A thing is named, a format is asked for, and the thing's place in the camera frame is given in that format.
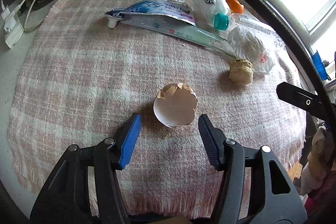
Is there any pink plaid cloth mat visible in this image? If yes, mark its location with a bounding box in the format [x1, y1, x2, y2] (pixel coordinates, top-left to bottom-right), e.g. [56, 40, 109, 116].
[7, 0, 306, 218]

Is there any white thin plastic bag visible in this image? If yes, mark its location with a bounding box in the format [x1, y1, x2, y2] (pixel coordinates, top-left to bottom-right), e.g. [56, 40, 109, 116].
[173, 0, 231, 32]

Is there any toothpaste tube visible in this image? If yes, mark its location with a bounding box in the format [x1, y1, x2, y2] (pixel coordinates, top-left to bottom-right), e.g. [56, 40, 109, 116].
[105, 0, 196, 27]

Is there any crushed clear plastic bottle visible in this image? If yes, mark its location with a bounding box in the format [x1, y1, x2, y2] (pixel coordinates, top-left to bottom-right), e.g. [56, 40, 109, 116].
[213, 13, 285, 48]

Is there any broken eggshell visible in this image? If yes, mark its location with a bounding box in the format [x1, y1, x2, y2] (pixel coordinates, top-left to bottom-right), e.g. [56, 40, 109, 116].
[153, 83, 198, 128]

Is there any white power strip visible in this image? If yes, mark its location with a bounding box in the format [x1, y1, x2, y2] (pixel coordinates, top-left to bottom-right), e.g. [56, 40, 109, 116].
[1, 7, 25, 49]

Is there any right hand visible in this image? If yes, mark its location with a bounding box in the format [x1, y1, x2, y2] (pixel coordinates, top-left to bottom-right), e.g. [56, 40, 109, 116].
[300, 127, 335, 195]

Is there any blue basket on sill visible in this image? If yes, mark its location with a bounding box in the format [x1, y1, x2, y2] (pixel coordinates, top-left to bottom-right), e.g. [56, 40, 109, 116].
[312, 51, 331, 81]

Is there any beige food scrap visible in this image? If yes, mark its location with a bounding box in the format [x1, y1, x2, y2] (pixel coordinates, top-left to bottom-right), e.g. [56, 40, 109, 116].
[229, 59, 254, 86]

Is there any black corrugated cable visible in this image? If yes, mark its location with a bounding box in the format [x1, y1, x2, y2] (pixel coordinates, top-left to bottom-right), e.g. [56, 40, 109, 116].
[172, 0, 336, 135]

